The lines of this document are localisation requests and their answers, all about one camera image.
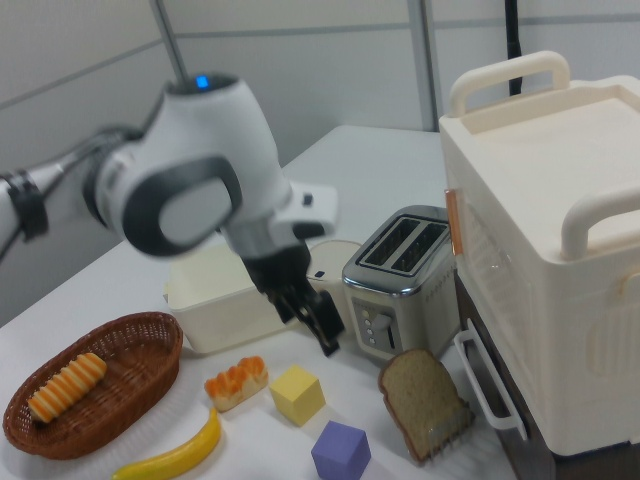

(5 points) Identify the yellow cube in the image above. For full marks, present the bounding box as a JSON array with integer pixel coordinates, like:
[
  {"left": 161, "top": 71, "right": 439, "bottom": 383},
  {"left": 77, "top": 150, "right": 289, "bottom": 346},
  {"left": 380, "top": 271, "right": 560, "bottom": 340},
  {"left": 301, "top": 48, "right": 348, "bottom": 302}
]
[{"left": 268, "top": 363, "right": 327, "bottom": 428}]

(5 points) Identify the white drawer handle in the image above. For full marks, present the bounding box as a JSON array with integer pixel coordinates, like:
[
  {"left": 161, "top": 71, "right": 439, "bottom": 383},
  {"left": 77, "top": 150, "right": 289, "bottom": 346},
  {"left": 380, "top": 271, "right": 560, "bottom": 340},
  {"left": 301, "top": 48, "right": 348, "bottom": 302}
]
[{"left": 453, "top": 330, "right": 529, "bottom": 441}]

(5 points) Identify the black strap on arm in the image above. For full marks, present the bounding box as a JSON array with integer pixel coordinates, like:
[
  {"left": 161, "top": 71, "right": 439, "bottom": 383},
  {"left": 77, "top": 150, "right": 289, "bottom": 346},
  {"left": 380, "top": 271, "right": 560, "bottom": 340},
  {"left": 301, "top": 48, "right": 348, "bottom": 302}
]
[{"left": 0, "top": 168, "right": 50, "bottom": 242}]

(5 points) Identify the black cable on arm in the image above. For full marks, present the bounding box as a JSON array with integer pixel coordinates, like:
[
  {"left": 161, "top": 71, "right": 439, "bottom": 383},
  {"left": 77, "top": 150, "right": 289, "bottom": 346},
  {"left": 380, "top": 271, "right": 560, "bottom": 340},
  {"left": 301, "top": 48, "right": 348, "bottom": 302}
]
[{"left": 29, "top": 125, "right": 169, "bottom": 176}]

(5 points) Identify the striped orange bread roll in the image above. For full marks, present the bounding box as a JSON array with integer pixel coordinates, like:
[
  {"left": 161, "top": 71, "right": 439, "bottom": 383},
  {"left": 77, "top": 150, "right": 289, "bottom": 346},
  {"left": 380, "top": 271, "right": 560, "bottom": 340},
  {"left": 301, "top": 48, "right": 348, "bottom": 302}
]
[{"left": 27, "top": 352, "right": 109, "bottom": 425}]

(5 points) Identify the purple cube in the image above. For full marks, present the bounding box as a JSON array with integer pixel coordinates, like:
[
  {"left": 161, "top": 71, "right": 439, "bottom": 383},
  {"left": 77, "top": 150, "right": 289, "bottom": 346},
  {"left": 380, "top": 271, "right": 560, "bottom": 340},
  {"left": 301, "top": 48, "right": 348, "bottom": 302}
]
[{"left": 310, "top": 419, "right": 372, "bottom": 480}]

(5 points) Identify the black pole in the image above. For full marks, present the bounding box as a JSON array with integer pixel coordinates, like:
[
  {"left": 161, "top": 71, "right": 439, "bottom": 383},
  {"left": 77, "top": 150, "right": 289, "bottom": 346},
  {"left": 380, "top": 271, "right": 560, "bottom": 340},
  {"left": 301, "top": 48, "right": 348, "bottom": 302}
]
[{"left": 502, "top": 0, "right": 526, "bottom": 96}]

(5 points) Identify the brown wicker basket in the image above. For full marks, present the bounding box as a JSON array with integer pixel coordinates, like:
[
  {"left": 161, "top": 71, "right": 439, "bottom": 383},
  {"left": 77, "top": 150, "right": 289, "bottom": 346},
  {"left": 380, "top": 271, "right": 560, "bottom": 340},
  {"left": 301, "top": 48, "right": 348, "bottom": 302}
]
[{"left": 2, "top": 311, "right": 185, "bottom": 461}]

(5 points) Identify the large cream toy cabinet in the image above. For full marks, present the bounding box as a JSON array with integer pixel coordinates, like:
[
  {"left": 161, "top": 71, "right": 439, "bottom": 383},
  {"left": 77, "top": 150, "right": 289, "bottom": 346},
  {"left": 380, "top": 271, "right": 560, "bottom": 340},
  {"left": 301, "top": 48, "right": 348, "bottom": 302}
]
[{"left": 438, "top": 49, "right": 640, "bottom": 480}]

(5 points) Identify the copper door handle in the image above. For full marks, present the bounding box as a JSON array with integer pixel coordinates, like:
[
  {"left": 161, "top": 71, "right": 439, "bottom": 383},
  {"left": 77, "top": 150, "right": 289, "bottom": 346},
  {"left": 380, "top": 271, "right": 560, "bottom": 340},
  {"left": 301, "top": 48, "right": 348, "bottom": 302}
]
[{"left": 443, "top": 188, "right": 465, "bottom": 256}]

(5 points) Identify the grey partition post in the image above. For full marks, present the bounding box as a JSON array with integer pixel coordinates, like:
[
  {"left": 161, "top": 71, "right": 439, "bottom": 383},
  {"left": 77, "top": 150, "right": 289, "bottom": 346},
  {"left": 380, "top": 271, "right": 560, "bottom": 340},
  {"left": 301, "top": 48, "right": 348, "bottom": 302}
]
[
  {"left": 148, "top": 0, "right": 194, "bottom": 86},
  {"left": 410, "top": 0, "right": 445, "bottom": 133}
]

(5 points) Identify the silver two-slot toaster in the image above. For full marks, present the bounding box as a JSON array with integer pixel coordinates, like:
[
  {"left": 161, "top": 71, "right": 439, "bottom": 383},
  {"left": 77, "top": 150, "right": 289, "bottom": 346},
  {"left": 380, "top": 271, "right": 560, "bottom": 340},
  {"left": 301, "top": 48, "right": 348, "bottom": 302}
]
[{"left": 341, "top": 204, "right": 460, "bottom": 357}]

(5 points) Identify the cream rectangular plastic box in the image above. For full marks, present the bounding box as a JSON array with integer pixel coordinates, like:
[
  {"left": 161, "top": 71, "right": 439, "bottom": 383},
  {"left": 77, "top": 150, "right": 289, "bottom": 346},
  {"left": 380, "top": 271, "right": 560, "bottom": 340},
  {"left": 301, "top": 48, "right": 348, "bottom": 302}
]
[{"left": 162, "top": 242, "right": 301, "bottom": 355}]

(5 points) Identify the yellow banana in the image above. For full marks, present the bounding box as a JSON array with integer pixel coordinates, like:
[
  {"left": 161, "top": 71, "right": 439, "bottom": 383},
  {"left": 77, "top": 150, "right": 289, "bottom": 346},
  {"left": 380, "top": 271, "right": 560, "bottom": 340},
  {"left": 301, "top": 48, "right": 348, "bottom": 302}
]
[{"left": 110, "top": 407, "right": 224, "bottom": 480}]

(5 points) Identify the brown bread slice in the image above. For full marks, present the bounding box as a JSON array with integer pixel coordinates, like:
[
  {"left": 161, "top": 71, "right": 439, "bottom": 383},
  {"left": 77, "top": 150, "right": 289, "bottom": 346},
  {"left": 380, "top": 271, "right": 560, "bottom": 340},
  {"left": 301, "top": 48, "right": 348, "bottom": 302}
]
[{"left": 377, "top": 348, "right": 476, "bottom": 464}]

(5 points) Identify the orange glazed bread bun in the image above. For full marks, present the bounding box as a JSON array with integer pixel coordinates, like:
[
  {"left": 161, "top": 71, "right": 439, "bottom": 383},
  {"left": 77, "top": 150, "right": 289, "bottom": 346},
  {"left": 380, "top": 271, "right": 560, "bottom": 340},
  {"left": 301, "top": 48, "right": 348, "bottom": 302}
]
[{"left": 204, "top": 355, "right": 270, "bottom": 414}]

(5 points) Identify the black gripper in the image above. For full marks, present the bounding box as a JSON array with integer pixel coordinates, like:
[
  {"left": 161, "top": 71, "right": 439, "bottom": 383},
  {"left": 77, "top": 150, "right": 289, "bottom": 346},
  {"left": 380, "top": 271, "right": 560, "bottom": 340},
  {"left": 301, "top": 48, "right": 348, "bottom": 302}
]
[{"left": 243, "top": 238, "right": 347, "bottom": 358}]

